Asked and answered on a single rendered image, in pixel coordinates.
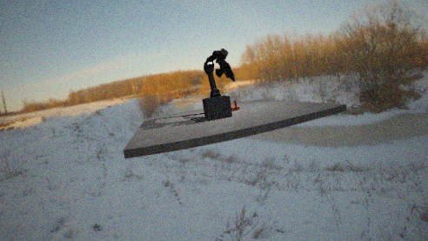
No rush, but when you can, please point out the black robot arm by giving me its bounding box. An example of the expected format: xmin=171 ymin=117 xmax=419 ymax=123
xmin=204 ymin=49 xmax=228 ymax=97

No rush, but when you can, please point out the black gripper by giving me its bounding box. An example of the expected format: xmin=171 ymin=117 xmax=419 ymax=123
xmin=219 ymin=61 xmax=235 ymax=81

